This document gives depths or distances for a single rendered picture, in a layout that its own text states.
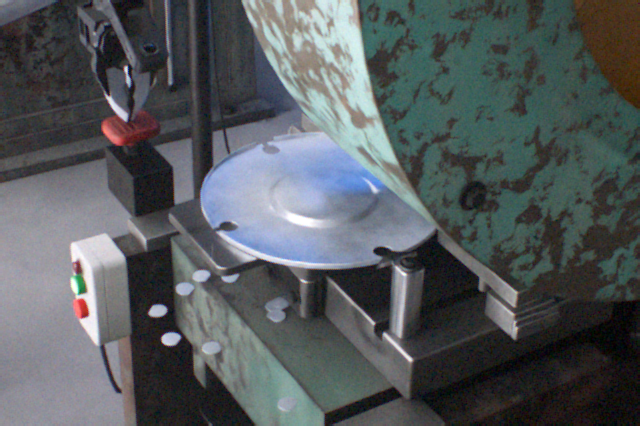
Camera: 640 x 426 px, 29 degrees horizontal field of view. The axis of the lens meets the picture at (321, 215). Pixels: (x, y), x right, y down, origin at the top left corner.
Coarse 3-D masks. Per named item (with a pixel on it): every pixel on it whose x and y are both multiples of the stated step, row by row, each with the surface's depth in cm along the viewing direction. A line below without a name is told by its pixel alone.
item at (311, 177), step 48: (288, 144) 155; (336, 144) 155; (240, 192) 145; (288, 192) 144; (336, 192) 145; (384, 192) 146; (240, 240) 137; (288, 240) 137; (336, 240) 137; (384, 240) 138
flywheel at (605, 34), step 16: (576, 0) 93; (592, 0) 94; (608, 0) 95; (624, 0) 96; (592, 16) 95; (608, 16) 96; (624, 16) 97; (592, 32) 96; (608, 32) 97; (624, 32) 98; (592, 48) 97; (608, 48) 98; (624, 48) 99; (608, 64) 99; (624, 64) 100; (608, 80) 100; (624, 80) 101; (624, 96) 102
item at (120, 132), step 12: (108, 120) 166; (120, 120) 166; (132, 120) 166; (144, 120) 166; (156, 120) 166; (108, 132) 164; (120, 132) 163; (132, 132) 163; (144, 132) 164; (156, 132) 165; (120, 144) 163; (132, 144) 166
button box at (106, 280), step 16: (96, 240) 163; (80, 256) 161; (96, 256) 160; (112, 256) 160; (96, 272) 159; (112, 272) 160; (96, 288) 160; (112, 288) 161; (128, 288) 163; (96, 304) 161; (112, 304) 163; (128, 304) 164; (80, 320) 169; (96, 320) 163; (112, 320) 164; (128, 320) 165; (96, 336) 164; (112, 336) 165; (112, 384) 179
